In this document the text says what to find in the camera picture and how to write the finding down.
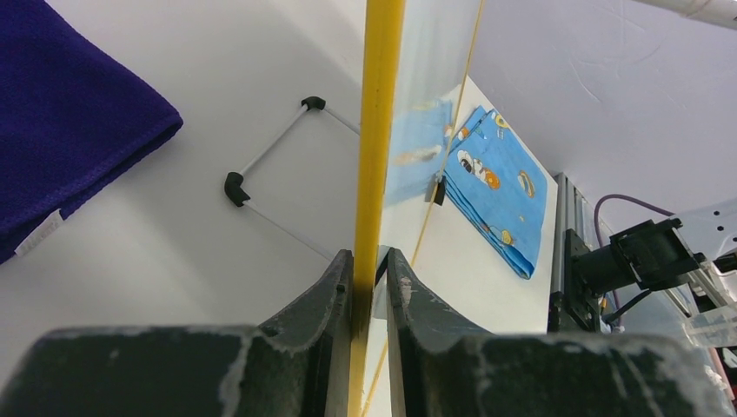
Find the black whiteboard right foot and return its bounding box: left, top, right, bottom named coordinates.
left=432, top=175, right=447, bottom=206

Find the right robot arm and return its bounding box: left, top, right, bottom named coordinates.
left=569, top=198, right=736, bottom=297

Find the yellow framed whiteboard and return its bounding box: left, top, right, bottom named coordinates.
left=348, top=1, right=484, bottom=416

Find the purple folded cloth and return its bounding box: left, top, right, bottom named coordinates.
left=1, top=1, right=183, bottom=261

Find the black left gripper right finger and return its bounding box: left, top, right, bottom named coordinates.
left=386, top=248, right=726, bottom=416

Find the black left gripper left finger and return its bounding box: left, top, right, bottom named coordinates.
left=1, top=250, right=354, bottom=416

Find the wire whiteboard stand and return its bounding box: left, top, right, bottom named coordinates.
left=223, top=96, right=361, bottom=260

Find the blue patterned cloth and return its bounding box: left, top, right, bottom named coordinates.
left=444, top=106, right=548, bottom=279

